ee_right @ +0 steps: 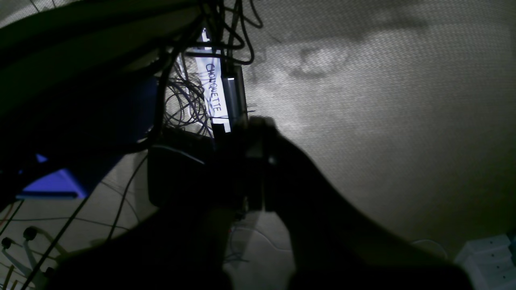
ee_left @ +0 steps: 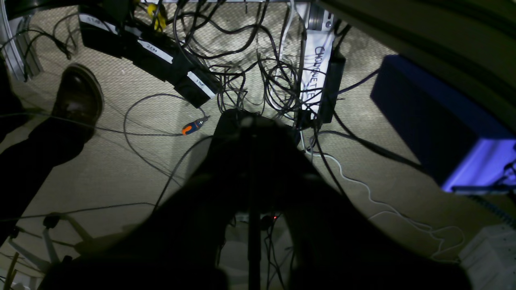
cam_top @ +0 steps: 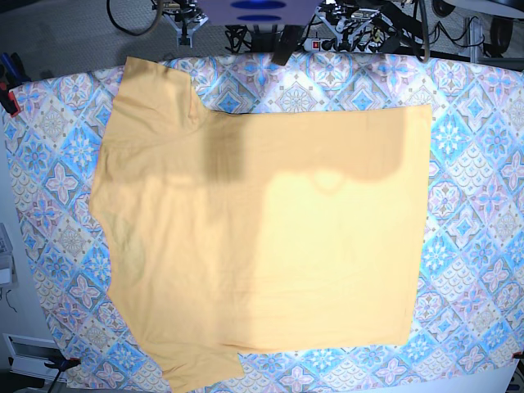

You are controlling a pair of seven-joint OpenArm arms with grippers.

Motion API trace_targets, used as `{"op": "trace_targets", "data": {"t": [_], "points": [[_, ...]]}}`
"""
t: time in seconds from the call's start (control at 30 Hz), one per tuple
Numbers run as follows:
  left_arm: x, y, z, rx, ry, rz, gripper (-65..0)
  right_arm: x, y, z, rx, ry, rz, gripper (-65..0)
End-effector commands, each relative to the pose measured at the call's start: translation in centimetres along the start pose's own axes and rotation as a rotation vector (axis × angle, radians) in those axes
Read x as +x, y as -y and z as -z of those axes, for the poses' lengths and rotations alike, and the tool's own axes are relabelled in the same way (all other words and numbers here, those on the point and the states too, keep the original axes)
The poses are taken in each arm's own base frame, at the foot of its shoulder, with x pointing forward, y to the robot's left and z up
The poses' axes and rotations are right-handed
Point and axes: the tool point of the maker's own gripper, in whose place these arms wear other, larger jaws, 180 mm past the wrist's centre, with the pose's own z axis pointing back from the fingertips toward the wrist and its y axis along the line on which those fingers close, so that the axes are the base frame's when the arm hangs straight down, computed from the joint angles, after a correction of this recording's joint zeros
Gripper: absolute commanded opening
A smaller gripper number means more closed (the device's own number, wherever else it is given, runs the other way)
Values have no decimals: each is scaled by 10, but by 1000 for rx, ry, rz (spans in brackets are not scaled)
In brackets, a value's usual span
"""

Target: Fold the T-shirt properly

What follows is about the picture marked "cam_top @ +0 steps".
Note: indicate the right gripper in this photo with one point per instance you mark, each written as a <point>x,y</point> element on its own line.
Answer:
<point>185,18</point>

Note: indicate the orange black clamp lower left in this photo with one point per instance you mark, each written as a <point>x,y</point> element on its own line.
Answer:
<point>61,364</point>

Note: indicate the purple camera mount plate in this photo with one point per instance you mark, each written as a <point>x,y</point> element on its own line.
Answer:
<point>259,12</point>

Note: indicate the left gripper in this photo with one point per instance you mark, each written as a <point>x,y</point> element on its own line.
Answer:
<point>349,24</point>

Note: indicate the white rail lower left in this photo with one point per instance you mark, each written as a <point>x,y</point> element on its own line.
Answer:
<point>30,354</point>

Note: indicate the white wrist camera bracket right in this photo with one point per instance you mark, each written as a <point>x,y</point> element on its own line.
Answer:
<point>185,40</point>

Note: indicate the yellow T-shirt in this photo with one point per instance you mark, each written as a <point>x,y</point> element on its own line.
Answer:
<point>257,233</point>

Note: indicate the white box at left edge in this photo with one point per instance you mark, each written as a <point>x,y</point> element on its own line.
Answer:
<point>8,277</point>

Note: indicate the patterned blue tile tablecloth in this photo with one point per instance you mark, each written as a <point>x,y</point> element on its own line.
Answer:
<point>468,315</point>

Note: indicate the black clamp at table top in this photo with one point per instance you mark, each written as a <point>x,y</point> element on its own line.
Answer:
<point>286,45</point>

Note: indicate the orange black clamp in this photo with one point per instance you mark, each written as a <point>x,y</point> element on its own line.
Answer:
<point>12,75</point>
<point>61,364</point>

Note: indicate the white power strip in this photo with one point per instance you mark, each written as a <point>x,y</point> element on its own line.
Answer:
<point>365,45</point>

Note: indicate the orange black clamp upper left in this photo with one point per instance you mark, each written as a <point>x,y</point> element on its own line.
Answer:
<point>12,75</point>

